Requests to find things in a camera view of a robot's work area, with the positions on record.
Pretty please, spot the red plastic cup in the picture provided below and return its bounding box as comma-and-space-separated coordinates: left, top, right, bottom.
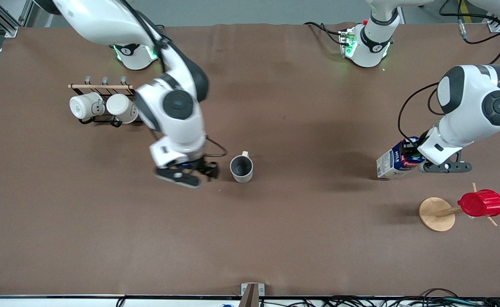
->
458, 190, 500, 217

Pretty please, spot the black wire mug rack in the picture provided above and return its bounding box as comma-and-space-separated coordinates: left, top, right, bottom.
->
68, 76, 145, 127

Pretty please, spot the blue milk carton green cap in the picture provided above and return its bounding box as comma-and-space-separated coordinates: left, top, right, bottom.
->
376, 136, 426, 180

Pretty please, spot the brown table cover sheet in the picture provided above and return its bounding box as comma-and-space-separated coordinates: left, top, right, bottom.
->
0, 23, 500, 297

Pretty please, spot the metal bracket with post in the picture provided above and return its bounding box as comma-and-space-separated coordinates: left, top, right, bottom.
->
240, 283, 266, 307

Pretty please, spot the grey mug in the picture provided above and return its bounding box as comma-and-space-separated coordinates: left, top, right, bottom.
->
230, 151, 254, 183

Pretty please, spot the black base cable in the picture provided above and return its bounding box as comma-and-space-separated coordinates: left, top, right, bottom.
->
304, 21, 345, 46

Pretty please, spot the white mug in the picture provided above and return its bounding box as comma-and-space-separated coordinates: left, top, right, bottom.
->
69, 93, 105, 121
106, 94, 139, 124

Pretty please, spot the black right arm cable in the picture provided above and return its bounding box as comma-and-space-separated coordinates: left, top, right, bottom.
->
118, 0, 228, 158

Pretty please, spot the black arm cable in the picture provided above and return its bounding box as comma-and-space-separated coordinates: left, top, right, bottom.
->
118, 0, 228, 158
398, 82, 445, 138

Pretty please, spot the aluminium frame profile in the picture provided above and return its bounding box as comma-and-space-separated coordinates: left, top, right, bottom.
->
0, 0, 34, 38

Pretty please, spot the wooden mug tree stand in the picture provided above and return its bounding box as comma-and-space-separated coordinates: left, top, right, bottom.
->
419, 182, 500, 232

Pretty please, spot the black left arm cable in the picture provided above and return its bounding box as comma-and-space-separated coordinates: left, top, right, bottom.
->
398, 82, 445, 138

